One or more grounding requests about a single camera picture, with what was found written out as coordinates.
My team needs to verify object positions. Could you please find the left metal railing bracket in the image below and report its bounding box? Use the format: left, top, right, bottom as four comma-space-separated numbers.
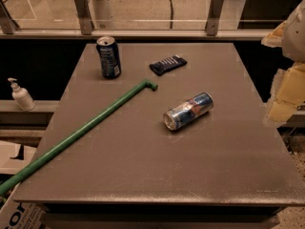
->
0, 0, 19, 34

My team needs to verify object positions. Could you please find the white pump dispenser bottle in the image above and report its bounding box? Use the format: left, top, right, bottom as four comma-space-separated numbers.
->
8, 77, 35, 111

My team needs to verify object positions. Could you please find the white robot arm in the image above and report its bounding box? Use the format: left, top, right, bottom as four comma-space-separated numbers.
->
282, 0, 305, 62

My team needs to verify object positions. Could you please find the metal railing bracket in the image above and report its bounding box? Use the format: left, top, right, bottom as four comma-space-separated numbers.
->
206, 0, 224, 36
74, 0, 94, 35
0, 0, 19, 34

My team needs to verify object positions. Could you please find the cardboard box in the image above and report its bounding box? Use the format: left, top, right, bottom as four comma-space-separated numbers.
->
0, 141, 46, 229

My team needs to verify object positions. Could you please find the dark snack bar wrapper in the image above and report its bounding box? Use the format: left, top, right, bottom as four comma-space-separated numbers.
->
150, 55, 187, 76

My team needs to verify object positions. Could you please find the right metal railing bracket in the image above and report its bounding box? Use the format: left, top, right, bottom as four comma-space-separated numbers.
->
206, 0, 224, 36

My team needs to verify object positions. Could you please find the upright dark blue soda can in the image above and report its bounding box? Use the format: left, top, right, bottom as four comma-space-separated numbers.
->
96, 36, 121, 78

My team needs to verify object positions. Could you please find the green stick with hook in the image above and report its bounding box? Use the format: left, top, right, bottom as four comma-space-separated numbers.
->
0, 79, 158, 196

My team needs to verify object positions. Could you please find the middle metal railing bracket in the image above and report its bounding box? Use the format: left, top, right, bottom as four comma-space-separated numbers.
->
74, 0, 94, 35

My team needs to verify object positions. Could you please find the lying redbull can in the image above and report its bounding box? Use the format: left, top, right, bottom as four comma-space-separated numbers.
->
163, 93, 214, 131

